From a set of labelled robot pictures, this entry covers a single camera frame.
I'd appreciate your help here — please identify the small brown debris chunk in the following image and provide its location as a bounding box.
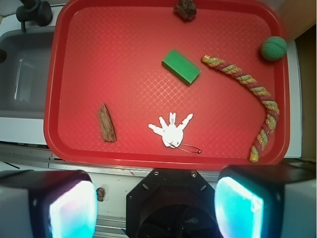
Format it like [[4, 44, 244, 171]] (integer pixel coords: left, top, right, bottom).
[[97, 187, 106, 202]]

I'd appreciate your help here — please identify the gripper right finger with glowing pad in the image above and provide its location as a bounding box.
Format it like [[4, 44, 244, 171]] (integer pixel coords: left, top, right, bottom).
[[214, 164, 317, 238]]

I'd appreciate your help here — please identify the green rectangular block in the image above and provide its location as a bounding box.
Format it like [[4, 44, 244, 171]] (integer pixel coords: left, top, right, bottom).
[[161, 49, 201, 85]]

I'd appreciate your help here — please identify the green textured ball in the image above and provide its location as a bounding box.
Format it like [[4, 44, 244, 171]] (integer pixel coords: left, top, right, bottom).
[[261, 36, 287, 61]]

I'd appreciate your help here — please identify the brown bark piece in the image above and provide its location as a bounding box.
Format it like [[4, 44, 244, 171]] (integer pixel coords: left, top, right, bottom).
[[97, 103, 116, 142]]

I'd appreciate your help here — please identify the twisted multicolour rope toy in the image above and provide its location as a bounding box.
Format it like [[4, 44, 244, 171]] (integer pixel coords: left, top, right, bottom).
[[201, 55, 280, 163]]

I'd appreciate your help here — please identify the red plastic tray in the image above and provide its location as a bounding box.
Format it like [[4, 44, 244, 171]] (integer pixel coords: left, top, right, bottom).
[[44, 0, 290, 170]]

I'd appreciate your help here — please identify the black faucet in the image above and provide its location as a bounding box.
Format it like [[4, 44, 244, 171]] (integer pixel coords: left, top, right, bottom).
[[15, 0, 53, 33]]

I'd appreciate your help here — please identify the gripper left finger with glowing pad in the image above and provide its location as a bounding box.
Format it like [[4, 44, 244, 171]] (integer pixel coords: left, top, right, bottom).
[[0, 170, 98, 238]]

